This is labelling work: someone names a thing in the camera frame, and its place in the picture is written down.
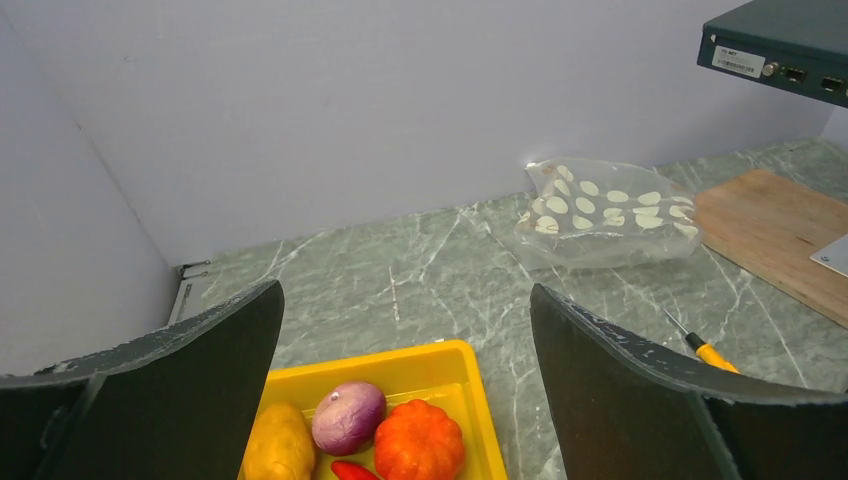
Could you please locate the brown potato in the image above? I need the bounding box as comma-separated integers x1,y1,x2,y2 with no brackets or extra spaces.
242,403,316,479

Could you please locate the purple onion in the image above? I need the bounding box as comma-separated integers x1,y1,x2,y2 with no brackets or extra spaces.
312,381,387,457

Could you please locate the orange carrot with green top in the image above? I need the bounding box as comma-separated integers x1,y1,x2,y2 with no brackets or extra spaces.
331,460,380,480

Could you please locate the dark green network switch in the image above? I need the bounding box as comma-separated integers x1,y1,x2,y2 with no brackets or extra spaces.
697,0,847,108

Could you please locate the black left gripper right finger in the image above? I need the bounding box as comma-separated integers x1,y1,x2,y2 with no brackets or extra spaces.
530,284,847,479

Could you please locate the clear dotted zip bag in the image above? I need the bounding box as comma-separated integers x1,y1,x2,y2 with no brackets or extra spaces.
513,157,703,270

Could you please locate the small yellow screwdriver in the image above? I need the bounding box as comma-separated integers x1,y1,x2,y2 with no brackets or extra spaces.
662,308,740,374

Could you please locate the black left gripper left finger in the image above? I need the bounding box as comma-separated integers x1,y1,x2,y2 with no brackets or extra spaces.
1,280,285,479

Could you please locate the metal corner bracket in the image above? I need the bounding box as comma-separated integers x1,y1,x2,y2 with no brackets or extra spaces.
167,260,211,326

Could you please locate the orange pumpkin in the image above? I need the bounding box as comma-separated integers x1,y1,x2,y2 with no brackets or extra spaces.
374,399,466,480

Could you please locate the wooden cutting board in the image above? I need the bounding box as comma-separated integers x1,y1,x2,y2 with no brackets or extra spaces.
695,169,847,327

